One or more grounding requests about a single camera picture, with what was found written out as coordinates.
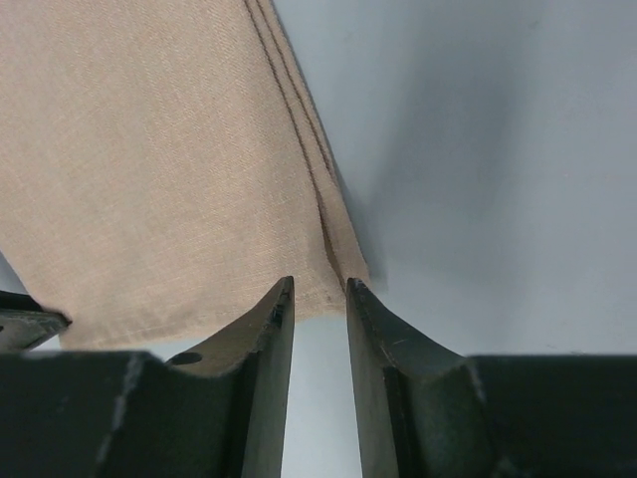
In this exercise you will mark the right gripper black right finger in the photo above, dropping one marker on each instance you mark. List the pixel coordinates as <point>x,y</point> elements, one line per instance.
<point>425,411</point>

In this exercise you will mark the beige cloth napkin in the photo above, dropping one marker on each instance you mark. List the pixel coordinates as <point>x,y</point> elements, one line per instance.
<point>162,167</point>

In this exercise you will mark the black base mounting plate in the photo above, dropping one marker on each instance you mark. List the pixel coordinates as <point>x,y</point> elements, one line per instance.
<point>25,325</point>

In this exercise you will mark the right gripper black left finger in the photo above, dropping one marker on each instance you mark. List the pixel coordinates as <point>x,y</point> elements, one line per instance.
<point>216,410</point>

